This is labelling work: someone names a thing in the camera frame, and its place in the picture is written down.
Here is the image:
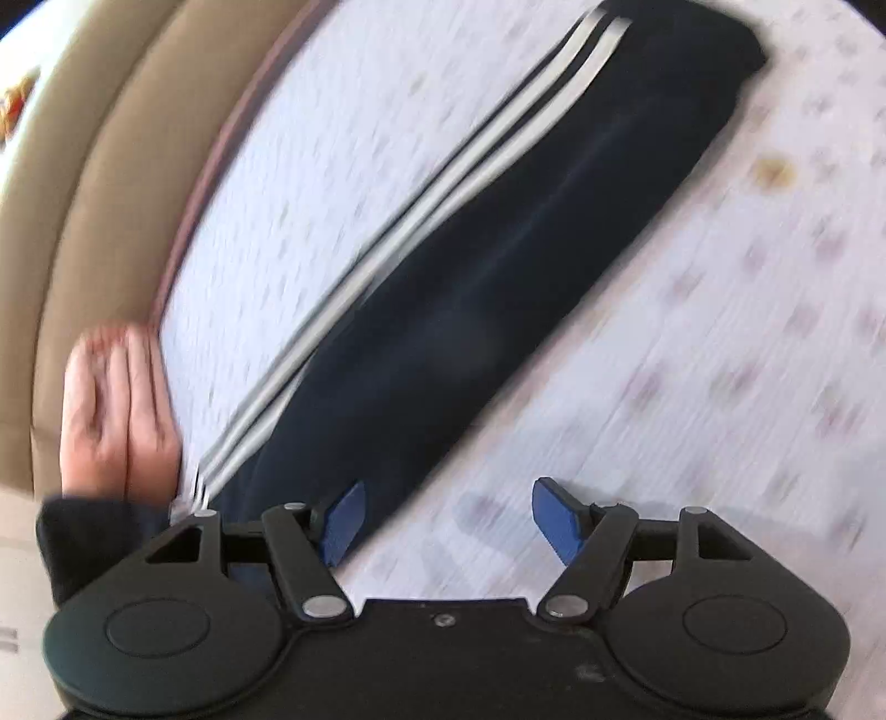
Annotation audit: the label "navy white-striped pants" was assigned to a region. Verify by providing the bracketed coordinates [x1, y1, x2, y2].
[169, 0, 771, 577]

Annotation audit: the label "person's left forearm dark sleeve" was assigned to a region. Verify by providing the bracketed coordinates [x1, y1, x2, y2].
[36, 493, 173, 611]

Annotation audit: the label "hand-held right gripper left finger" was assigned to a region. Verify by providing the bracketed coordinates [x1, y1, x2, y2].
[144, 480, 367, 622]

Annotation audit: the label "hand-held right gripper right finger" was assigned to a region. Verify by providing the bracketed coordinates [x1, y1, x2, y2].
[530, 477, 757, 622]

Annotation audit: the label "person's left hand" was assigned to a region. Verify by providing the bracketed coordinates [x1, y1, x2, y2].
[59, 322, 182, 501]

